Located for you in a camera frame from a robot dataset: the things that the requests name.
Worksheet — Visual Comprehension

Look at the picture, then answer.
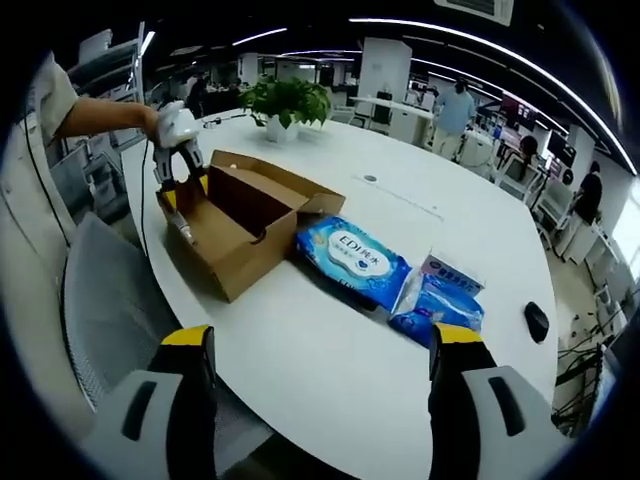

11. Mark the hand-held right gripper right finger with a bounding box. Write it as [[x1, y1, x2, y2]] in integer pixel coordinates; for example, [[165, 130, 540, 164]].
[[427, 322, 565, 480]]

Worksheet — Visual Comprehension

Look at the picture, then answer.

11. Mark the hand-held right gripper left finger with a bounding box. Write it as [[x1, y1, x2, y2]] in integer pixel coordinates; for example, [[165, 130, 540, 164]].
[[82, 323, 218, 480]]

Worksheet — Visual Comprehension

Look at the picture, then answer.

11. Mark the dark blue soft tissue pack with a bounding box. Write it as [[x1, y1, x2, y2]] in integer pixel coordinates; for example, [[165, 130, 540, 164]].
[[388, 272, 486, 349]]

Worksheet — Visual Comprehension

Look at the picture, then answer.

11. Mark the brown cardboard shoe box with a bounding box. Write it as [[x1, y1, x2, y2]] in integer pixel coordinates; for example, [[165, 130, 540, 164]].
[[155, 148, 347, 304]]

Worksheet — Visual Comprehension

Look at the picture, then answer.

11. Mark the small lavender soft wipes pack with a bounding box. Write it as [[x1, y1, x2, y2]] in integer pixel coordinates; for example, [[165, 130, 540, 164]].
[[418, 251, 487, 296]]

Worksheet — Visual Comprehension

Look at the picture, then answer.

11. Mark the light blue soft wipes pack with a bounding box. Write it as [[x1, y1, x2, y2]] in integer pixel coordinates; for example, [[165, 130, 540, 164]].
[[294, 214, 414, 314]]

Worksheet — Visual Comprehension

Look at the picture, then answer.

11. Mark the grey metal shelf rack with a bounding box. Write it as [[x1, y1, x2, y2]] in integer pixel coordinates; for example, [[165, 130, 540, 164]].
[[64, 22, 151, 166]]

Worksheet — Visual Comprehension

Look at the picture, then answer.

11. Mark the green plant in white pot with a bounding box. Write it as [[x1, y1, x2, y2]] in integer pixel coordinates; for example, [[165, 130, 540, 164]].
[[238, 74, 332, 144]]

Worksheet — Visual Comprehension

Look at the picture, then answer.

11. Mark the black computer mouse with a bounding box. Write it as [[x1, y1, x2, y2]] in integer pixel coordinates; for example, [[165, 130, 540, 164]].
[[523, 301, 550, 345]]

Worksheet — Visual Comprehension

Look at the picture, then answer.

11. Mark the grey mesh office chair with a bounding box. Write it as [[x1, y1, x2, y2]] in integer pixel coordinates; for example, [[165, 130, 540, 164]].
[[59, 212, 174, 414]]

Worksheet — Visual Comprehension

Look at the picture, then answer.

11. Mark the person's beige shirt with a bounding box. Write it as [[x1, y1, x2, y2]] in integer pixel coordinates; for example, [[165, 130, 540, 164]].
[[0, 49, 99, 441]]

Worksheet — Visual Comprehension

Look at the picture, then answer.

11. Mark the white background desk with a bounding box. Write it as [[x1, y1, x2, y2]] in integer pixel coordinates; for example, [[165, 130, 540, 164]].
[[349, 94, 436, 146]]

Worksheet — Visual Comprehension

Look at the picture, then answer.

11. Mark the white office chair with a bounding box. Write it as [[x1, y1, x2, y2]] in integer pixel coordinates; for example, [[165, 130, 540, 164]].
[[534, 172, 576, 239], [498, 149, 532, 196]]

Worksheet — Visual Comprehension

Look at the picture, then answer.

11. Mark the white ceiling air conditioner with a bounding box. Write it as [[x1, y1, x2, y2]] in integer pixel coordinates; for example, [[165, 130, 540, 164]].
[[433, 0, 515, 27]]

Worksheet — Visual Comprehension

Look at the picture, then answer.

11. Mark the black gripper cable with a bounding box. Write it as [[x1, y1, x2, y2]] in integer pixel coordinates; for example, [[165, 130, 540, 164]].
[[138, 135, 151, 257]]

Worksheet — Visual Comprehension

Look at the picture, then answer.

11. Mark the tangle of black floor cables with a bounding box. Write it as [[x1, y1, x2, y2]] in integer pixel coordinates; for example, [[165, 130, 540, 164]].
[[552, 319, 619, 431]]

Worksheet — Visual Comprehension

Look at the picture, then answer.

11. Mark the dark wall screen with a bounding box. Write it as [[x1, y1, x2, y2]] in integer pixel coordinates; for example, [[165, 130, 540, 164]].
[[547, 130, 576, 161]]

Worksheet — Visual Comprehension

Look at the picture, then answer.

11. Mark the reddish wall screen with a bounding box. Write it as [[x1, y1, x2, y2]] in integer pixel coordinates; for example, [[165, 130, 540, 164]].
[[499, 92, 539, 124]]

